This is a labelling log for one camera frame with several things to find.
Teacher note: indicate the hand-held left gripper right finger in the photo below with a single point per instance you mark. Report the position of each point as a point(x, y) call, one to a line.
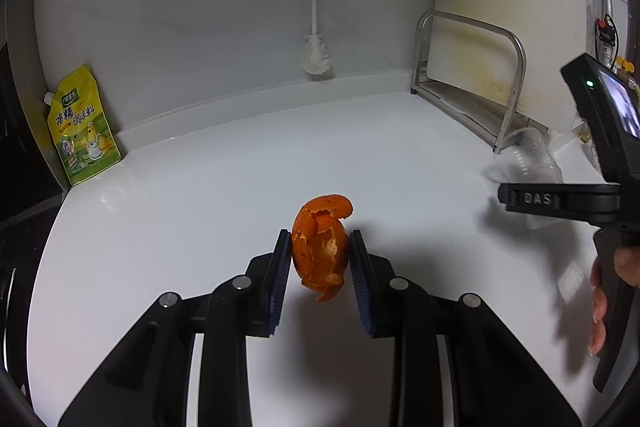
point(361, 277)

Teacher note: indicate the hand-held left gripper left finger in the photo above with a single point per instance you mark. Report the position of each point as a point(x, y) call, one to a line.
point(280, 277)

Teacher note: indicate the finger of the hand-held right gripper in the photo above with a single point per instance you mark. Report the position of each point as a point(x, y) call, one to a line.
point(530, 198)

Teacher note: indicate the clear plastic cup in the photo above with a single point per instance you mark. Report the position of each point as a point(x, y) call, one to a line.
point(530, 157)

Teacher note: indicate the orange peel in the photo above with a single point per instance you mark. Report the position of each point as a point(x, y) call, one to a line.
point(320, 247)

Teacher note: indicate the person's right hand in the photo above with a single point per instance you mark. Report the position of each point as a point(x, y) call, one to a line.
point(598, 312)

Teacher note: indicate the metal cutting board rack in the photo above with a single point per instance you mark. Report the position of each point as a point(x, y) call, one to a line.
point(480, 102)

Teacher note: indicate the white bottle brush blue sponge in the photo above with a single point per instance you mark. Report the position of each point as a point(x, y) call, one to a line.
point(314, 37)

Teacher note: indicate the yellow seasoning pouch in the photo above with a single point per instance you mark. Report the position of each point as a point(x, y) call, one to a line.
point(82, 132)

